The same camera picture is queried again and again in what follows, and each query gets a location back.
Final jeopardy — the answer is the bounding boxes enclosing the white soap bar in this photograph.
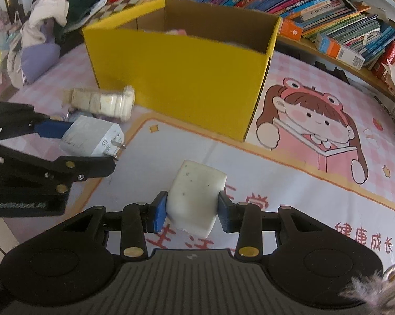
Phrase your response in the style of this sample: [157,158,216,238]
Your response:
[166,160,227,238]

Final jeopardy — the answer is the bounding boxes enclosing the large white power adapter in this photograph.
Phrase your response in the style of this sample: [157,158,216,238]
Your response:
[60,115,126,159]

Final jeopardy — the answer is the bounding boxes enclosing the pink plush pig toy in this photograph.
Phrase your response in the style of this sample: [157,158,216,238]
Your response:
[165,29,187,36]

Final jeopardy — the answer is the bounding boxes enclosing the pink checkered table mat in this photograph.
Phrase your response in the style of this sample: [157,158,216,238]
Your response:
[0,38,395,270]

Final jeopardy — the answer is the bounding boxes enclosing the cream toy truck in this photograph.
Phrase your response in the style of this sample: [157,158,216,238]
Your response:
[62,85,135,122]

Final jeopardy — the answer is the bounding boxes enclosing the pile of clothes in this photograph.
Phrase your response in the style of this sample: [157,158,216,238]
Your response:
[6,0,107,89]

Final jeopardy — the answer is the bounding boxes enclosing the yellow cardboard box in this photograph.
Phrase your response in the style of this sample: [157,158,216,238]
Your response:
[83,0,281,141]

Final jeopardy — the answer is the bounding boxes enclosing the orange white toothpaste box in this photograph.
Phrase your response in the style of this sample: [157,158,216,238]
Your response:
[279,18,304,41]

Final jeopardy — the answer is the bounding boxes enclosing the row of leaning books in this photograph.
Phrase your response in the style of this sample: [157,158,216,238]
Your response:
[187,0,395,73]

